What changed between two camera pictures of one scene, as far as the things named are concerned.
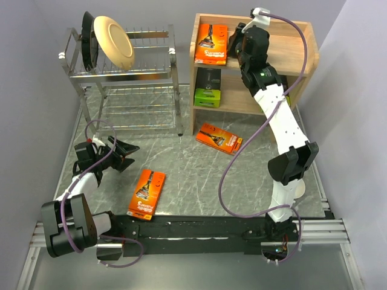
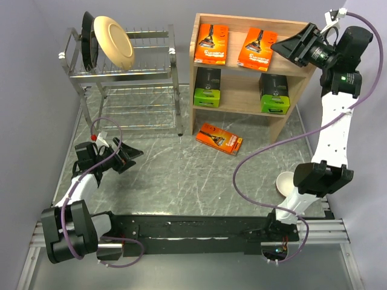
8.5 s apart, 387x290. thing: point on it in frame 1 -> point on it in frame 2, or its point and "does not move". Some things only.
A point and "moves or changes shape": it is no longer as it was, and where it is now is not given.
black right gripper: x=232 y=39 -> x=292 y=46
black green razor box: x=207 y=87 does not move
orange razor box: x=219 y=139 does not move
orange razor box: x=211 y=45 does not move
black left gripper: x=121 y=163 does not move
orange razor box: x=146 y=195 moves or changes shape
